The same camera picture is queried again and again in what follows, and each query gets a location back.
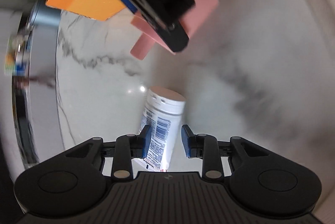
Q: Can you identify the pink cylindrical cup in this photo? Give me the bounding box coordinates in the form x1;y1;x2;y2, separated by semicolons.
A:
130;0;219;60

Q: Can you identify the white cream tube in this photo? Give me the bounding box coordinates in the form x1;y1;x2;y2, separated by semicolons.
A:
136;86;186;172

